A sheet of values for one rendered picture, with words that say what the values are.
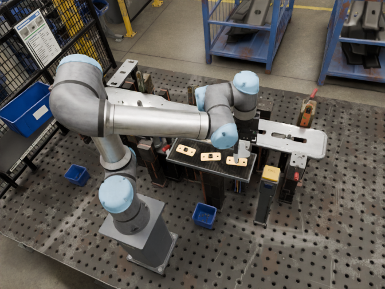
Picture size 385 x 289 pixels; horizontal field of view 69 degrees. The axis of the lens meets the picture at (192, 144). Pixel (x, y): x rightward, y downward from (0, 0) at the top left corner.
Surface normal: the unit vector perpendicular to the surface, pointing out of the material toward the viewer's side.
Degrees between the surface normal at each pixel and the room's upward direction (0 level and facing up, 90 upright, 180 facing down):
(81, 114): 45
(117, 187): 7
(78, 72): 27
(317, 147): 0
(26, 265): 0
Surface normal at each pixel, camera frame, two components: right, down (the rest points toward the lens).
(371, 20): -0.04, -0.57
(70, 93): 0.12, -0.41
